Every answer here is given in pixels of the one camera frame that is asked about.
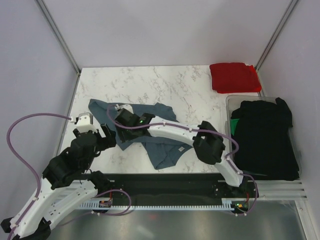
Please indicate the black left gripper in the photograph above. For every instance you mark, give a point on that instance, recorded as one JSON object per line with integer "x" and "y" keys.
{"x": 111, "y": 141}

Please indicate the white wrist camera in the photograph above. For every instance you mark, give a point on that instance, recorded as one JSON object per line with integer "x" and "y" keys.
{"x": 83, "y": 124}
{"x": 122, "y": 107}

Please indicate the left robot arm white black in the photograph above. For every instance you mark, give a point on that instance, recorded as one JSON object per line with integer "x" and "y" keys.
{"x": 41, "y": 214}

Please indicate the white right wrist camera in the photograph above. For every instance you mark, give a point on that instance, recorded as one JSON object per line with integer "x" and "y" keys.
{"x": 122, "y": 107}

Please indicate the black mounting base rail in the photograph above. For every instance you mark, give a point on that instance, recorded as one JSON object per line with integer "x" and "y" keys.
{"x": 175, "y": 188}

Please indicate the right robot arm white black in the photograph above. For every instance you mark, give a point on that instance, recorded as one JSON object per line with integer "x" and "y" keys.
{"x": 207, "y": 143}

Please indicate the left aluminium frame post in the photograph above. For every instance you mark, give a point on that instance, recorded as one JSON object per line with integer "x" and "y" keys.
{"x": 58, "y": 35}

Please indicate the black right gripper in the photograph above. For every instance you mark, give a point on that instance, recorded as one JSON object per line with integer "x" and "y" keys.
{"x": 127, "y": 137}

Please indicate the folded red t shirt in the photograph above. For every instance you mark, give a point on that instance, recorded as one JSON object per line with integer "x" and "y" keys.
{"x": 234, "y": 77}

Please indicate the blue grey t shirt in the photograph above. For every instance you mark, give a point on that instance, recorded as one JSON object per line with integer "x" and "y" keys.
{"x": 162, "y": 152}

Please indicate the right aluminium frame post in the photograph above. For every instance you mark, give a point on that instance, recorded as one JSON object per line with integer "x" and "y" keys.
{"x": 277, "y": 32}

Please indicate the green t shirt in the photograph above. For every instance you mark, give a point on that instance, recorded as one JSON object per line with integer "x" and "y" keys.
{"x": 233, "y": 125}

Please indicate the aluminium frame post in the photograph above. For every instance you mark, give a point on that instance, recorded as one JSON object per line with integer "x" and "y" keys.
{"x": 58, "y": 35}
{"x": 277, "y": 32}

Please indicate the clear plastic bin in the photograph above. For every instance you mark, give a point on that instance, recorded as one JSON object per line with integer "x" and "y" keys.
{"x": 228, "y": 107}

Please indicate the white slotted cable duct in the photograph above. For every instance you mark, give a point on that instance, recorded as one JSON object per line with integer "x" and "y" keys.
{"x": 225, "y": 205}

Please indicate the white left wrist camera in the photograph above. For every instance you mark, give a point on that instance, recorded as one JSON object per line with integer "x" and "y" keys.
{"x": 83, "y": 124}

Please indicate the black t shirt pile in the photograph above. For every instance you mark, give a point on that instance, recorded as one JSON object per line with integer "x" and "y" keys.
{"x": 265, "y": 140}

